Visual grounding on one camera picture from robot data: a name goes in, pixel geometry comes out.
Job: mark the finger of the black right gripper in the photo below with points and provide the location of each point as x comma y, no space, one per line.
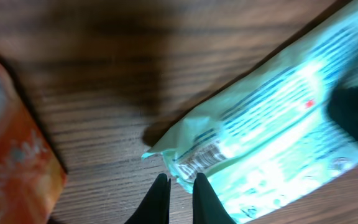
343,109

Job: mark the orange Kleenex tissue pack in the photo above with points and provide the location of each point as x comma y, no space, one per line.
31,177

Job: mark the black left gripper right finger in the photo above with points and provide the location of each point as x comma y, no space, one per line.
207,208

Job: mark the teal orange soup packet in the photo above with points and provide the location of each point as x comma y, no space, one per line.
267,140

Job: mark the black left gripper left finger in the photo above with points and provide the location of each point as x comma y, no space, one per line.
154,208

